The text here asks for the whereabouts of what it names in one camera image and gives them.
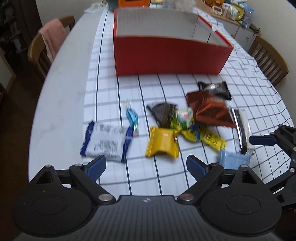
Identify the red cardboard box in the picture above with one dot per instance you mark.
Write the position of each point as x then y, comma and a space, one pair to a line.
163, 41

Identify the wooden chair right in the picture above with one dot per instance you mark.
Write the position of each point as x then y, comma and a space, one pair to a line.
269, 60

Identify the wooden chair left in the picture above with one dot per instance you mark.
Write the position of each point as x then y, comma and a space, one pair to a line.
37, 54

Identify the plastic water bottle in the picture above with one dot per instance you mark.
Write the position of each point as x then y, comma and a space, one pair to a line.
247, 17

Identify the pink towel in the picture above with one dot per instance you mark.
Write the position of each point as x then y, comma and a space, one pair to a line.
53, 34

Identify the white side cabinet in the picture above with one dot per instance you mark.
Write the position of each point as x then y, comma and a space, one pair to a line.
244, 36

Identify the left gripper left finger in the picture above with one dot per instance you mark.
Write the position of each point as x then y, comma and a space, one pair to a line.
57, 202

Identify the white blue snack packet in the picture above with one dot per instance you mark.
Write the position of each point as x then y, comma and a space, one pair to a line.
108, 140

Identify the yellow long snack packet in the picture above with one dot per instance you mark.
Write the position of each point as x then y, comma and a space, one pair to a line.
198, 132

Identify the paper packet on table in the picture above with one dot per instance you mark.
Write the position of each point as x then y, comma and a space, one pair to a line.
95, 7

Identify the wooden chair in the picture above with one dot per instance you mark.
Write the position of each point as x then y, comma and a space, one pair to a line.
269, 60
37, 54

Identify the white kitchen timer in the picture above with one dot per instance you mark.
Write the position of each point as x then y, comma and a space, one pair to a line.
216, 10

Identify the silver foil snack packet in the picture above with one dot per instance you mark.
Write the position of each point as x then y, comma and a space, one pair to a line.
243, 131

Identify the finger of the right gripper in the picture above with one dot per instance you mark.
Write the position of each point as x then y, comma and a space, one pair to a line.
283, 136

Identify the clear plastic bag of snacks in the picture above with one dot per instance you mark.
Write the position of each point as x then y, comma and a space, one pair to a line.
180, 5

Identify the light blue snack packet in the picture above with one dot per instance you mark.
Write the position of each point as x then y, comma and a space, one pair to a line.
232, 161

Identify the green orange tissue box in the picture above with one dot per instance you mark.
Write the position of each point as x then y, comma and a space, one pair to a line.
114, 4

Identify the green white round snack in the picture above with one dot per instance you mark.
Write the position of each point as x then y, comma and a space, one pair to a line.
182, 119

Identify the brown Oreo packet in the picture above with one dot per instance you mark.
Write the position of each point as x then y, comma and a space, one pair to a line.
209, 109

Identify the dark brown snack packet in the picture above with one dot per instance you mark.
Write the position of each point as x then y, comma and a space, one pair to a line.
163, 113

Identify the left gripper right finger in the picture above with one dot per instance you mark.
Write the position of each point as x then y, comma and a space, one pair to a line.
233, 201

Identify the blue foil candy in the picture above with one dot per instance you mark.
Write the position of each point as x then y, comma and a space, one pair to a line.
132, 118

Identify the black gold snack packet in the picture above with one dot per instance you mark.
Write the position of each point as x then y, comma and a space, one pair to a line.
218, 89

